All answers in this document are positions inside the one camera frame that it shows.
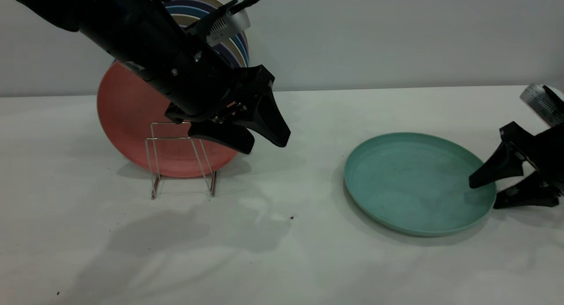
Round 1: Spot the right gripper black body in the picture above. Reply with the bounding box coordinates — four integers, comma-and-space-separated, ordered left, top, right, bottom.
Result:
499, 122, 564, 196

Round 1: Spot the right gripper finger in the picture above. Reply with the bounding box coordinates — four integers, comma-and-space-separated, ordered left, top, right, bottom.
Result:
493, 172, 561, 210
468, 140, 526, 190

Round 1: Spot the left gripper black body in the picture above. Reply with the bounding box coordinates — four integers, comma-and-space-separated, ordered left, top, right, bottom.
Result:
167, 65, 276, 125

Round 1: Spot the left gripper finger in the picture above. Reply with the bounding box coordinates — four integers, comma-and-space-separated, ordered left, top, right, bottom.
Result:
239, 88, 291, 148
188, 120, 256, 155

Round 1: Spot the green plate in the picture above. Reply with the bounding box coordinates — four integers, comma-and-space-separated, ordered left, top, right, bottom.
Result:
344, 133, 497, 238

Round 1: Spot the teal blue plate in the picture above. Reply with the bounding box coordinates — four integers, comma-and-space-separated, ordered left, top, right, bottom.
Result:
165, 6, 250, 67

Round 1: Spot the pink plate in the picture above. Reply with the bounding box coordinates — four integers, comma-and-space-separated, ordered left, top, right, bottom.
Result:
97, 60, 241, 179

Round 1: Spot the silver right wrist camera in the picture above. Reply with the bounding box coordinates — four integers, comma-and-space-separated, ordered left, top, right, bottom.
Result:
520, 83, 564, 127

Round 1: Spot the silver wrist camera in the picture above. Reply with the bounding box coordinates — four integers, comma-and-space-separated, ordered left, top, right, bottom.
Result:
206, 7, 251, 48
520, 83, 564, 127

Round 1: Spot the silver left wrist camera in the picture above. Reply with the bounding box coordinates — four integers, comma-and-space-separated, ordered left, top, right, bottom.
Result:
206, 7, 251, 48

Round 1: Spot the metal wire plate rack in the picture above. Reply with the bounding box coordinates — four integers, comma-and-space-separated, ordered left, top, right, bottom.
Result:
145, 122, 218, 201

